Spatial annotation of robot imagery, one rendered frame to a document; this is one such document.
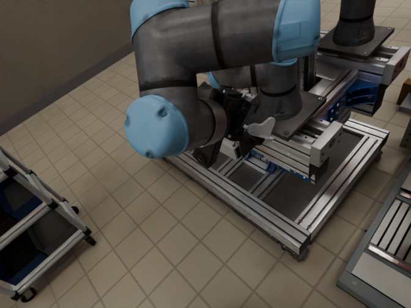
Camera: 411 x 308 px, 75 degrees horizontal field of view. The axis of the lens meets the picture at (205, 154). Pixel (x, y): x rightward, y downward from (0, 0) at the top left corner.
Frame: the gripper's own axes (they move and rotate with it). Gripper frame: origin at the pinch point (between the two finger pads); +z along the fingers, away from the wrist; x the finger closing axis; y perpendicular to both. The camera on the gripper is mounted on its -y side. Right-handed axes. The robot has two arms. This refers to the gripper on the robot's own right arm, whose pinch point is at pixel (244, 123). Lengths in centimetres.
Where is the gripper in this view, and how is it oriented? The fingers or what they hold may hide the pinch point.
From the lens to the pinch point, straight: 62.8
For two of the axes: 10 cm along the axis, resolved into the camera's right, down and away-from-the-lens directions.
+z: 4.8, -1.7, 8.6
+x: -7.7, -5.5, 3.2
